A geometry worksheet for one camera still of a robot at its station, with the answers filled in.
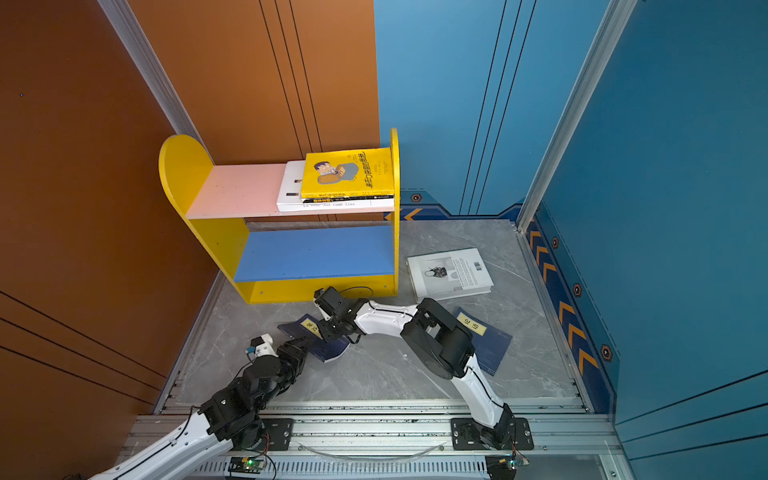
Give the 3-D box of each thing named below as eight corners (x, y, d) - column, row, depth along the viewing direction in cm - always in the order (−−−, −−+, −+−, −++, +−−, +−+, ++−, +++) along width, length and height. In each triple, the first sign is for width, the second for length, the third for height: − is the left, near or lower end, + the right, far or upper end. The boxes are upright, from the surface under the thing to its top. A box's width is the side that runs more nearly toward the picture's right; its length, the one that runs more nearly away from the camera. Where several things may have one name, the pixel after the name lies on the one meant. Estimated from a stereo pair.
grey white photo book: (417, 304, 100) (418, 297, 96) (407, 264, 111) (408, 255, 107) (491, 294, 102) (495, 286, 98) (475, 255, 113) (477, 247, 109)
